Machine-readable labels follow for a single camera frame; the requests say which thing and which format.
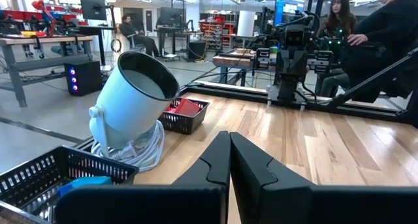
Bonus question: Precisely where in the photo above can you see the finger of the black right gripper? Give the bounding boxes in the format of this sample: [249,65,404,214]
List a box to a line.
[293,50,308,76]
[276,50,294,76]

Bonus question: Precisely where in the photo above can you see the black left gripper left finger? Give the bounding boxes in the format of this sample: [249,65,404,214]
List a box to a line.
[172,131,232,224]

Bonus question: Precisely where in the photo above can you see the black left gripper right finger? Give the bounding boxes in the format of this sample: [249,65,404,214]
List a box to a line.
[230,132,315,224]

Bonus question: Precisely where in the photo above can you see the red box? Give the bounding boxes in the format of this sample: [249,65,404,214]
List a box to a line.
[165,98,202,117]

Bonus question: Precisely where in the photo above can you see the teal charger block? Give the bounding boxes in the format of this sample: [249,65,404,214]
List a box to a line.
[57,176,114,197]

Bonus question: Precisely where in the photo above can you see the person's hand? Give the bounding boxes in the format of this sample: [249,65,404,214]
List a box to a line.
[347,33,369,47]

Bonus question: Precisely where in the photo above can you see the person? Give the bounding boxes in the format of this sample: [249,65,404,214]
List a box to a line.
[315,0,359,97]
[342,0,418,103]
[119,14,163,58]

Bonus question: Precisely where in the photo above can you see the black mesh basket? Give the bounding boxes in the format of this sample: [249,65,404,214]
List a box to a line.
[0,144,140,224]
[158,97,211,135]

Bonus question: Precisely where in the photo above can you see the wooden desk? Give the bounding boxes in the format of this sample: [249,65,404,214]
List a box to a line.
[212,47,278,88]

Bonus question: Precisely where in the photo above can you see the lit blue computer monitor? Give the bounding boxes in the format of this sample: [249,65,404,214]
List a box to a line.
[273,0,306,26]

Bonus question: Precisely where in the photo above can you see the white cylinder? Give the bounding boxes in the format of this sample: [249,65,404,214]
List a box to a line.
[236,10,256,38]

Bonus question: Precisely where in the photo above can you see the red parts shelf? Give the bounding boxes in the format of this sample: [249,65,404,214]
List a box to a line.
[199,11,236,52]

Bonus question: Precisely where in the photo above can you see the black computer monitor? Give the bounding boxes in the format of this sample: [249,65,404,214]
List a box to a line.
[79,0,108,22]
[158,7,185,27]

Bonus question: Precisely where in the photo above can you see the black computer box purple lights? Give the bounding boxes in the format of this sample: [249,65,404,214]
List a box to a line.
[63,59,103,97]

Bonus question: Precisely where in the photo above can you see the wood-top workbench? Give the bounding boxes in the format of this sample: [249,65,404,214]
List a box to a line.
[0,33,95,108]

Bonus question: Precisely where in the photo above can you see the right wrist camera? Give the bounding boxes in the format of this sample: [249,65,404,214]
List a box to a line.
[283,24,308,51]

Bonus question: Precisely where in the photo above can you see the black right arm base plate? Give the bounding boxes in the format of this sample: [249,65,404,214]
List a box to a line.
[266,85,310,112]

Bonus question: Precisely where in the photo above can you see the black metal table frame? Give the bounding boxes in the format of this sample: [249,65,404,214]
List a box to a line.
[74,47,418,153]

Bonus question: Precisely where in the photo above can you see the white coiled cable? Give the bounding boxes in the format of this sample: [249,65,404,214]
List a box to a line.
[90,120,166,172]

